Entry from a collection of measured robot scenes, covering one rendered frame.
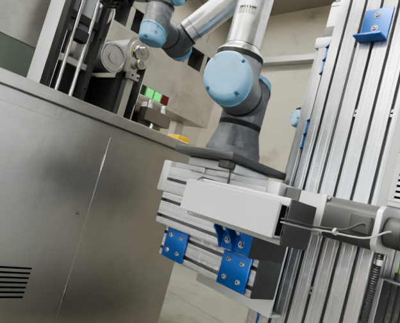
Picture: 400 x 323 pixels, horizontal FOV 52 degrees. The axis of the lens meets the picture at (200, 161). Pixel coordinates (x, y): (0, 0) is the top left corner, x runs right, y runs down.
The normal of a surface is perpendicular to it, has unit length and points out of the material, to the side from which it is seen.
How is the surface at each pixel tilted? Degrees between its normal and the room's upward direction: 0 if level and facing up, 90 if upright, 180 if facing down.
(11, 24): 90
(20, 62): 90
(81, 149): 90
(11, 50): 90
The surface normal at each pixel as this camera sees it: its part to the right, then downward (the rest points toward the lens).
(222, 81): -0.38, -0.04
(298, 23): -0.70, -0.26
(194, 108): 0.71, 0.15
